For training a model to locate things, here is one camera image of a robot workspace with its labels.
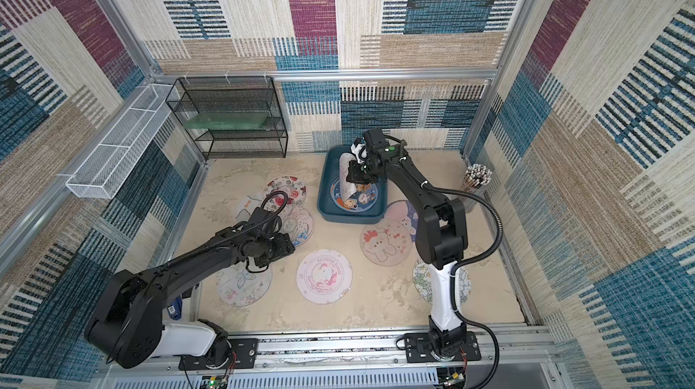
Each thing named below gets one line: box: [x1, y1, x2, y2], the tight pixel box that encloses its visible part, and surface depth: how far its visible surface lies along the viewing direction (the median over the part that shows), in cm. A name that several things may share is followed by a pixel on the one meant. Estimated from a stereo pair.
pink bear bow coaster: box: [360, 218, 416, 267], surface depth 96 cm
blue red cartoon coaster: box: [329, 177, 379, 213], surface depth 106 cm
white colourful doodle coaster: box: [278, 205, 315, 247], surface depth 101 cm
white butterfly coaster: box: [216, 258, 273, 307], surface depth 86 cm
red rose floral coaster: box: [262, 175, 308, 208], surface depth 113 cm
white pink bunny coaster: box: [339, 152, 358, 201], surface depth 93 cm
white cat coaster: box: [233, 191, 264, 224], surface depth 107 cm
